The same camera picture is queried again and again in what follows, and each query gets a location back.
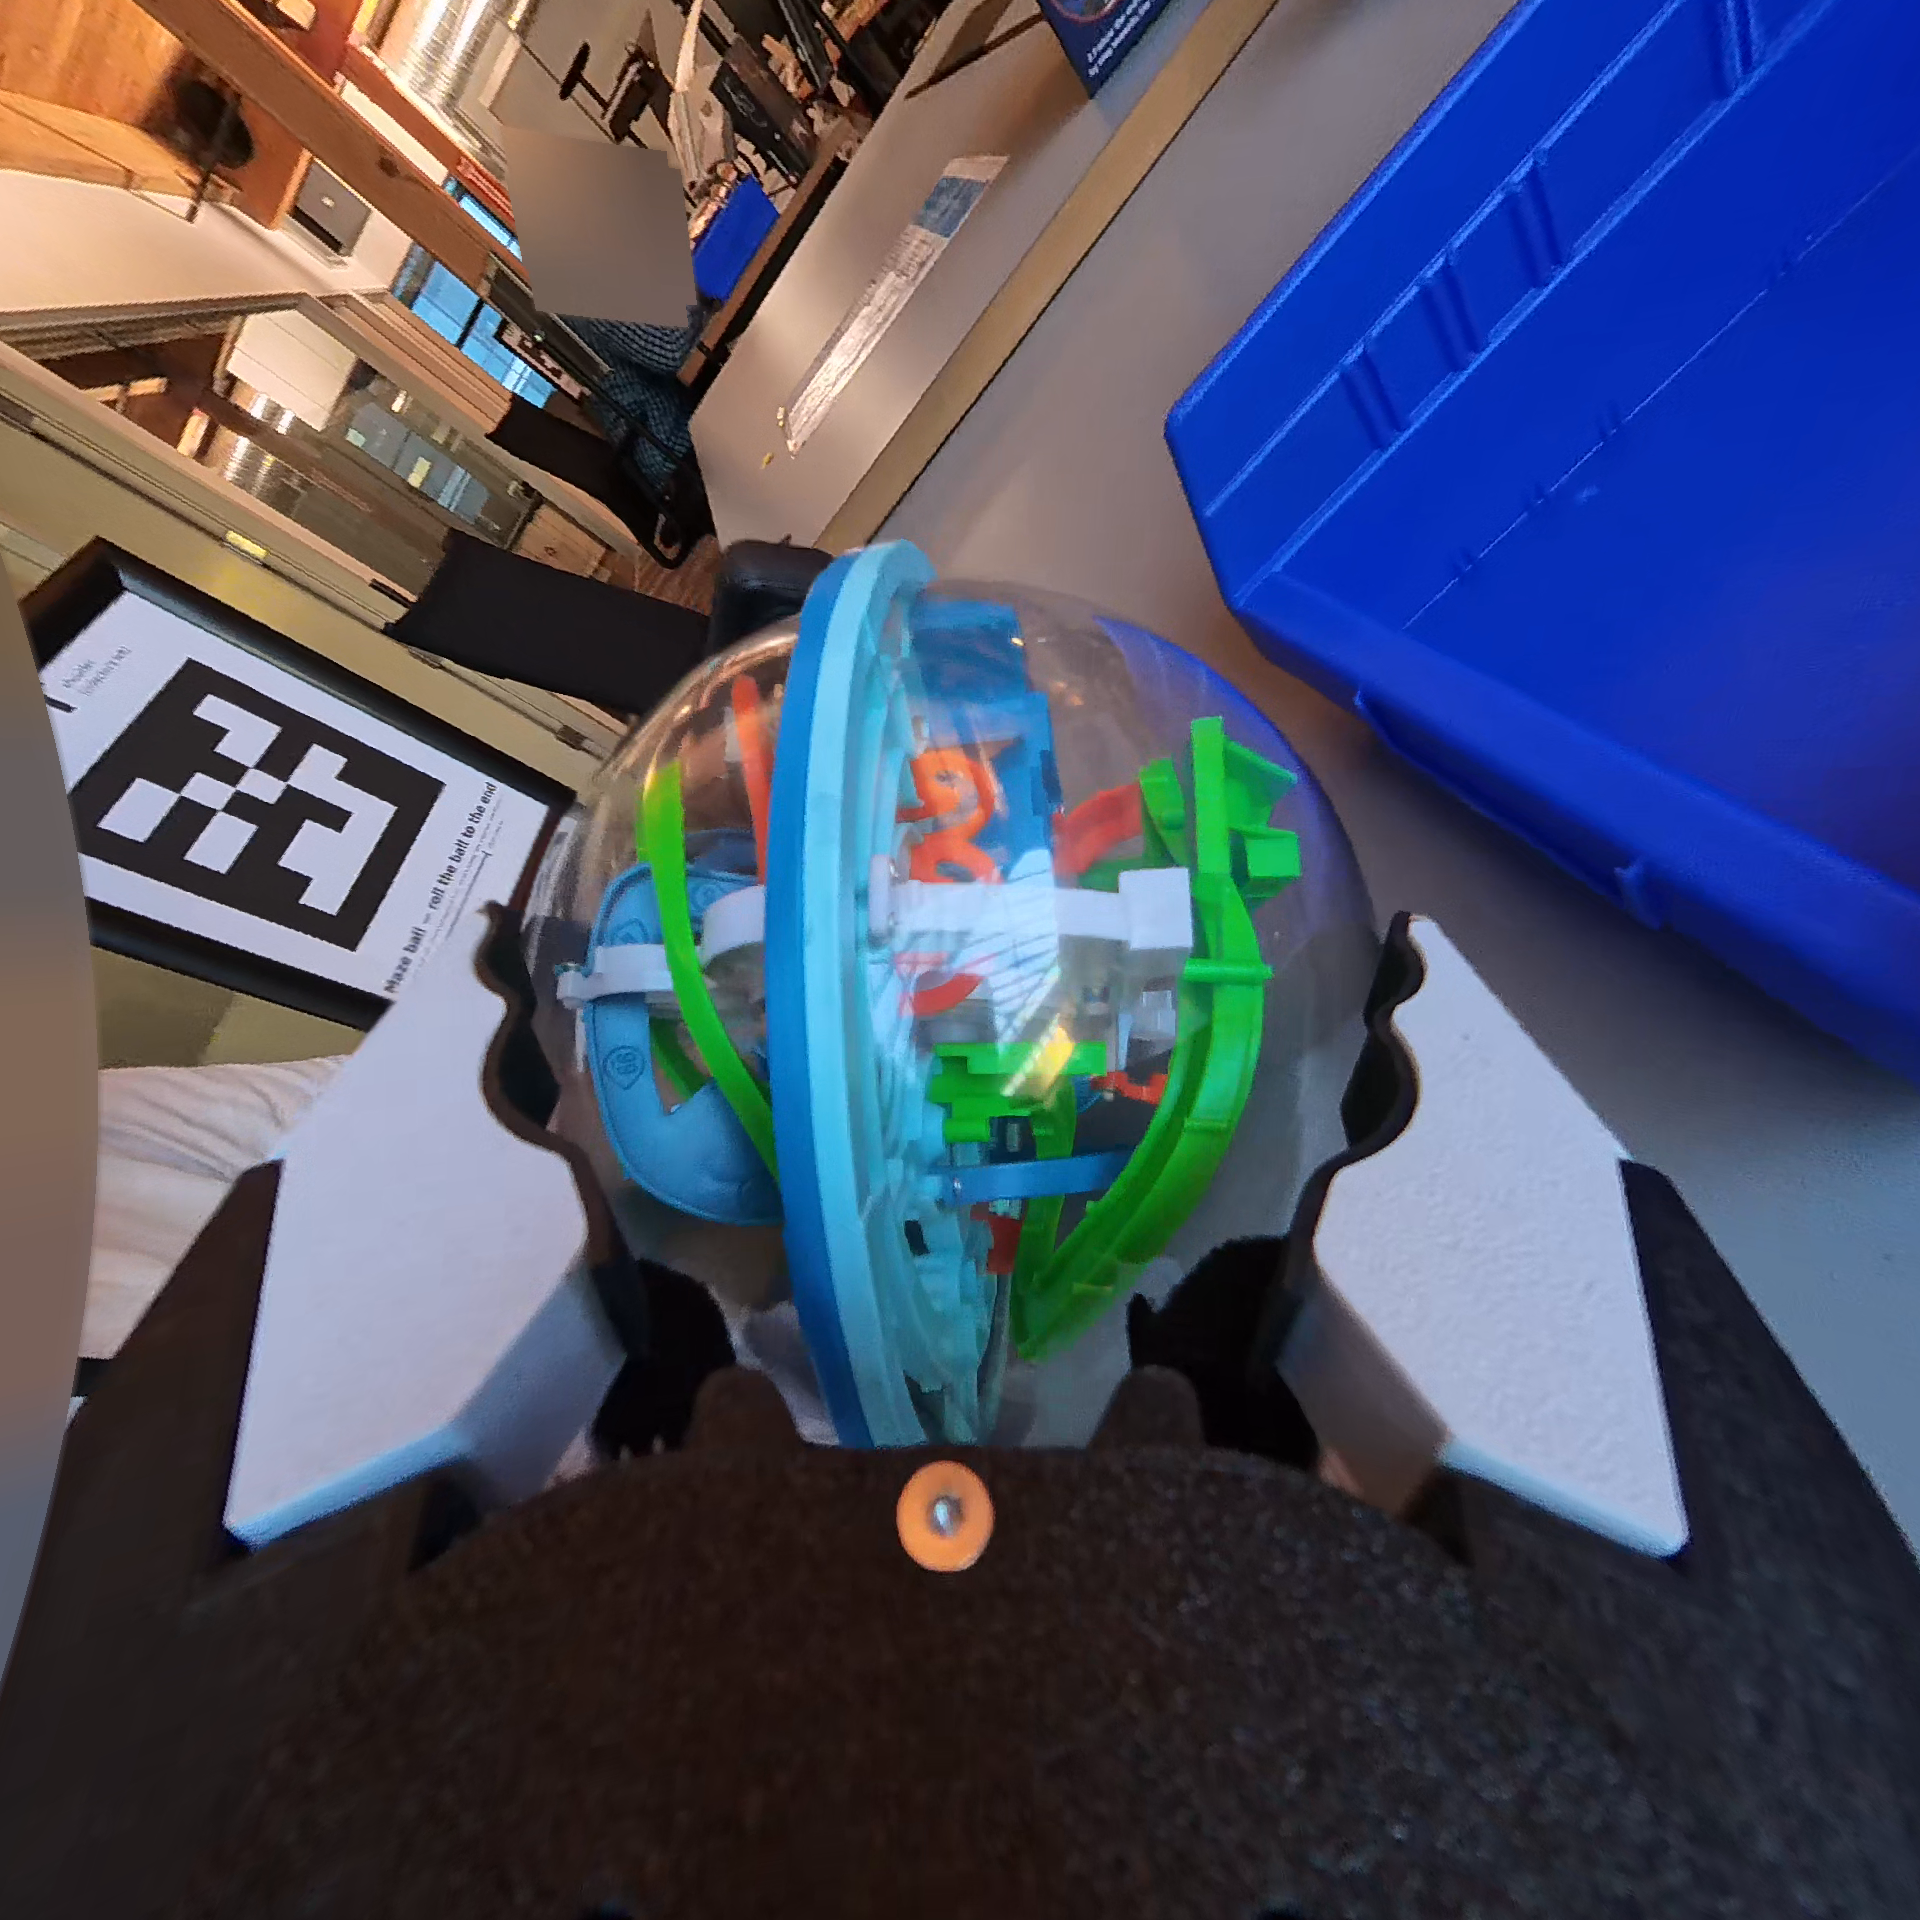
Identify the large blue plastic bin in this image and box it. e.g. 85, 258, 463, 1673
1169, 0, 1920, 1081

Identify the small blue storage bin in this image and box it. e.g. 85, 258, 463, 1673
693, 176, 785, 302

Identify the framed marker sign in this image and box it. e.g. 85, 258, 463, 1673
23, 540, 579, 1038

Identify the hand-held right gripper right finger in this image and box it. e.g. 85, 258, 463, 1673
1278, 912, 1692, 1556

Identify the clear plastic maze ball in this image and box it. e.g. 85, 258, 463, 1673
525, 540, 1383, 1448

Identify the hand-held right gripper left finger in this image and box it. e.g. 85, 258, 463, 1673
222, 906, 633, 1548

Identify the black chair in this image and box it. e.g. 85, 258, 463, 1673
386, 532, 722, 721

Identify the printed paper sheet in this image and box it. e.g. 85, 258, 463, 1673
785, 153, 1011, 452

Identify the blue printed game box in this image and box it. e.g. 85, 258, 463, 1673
1036, 0, 1187, 97

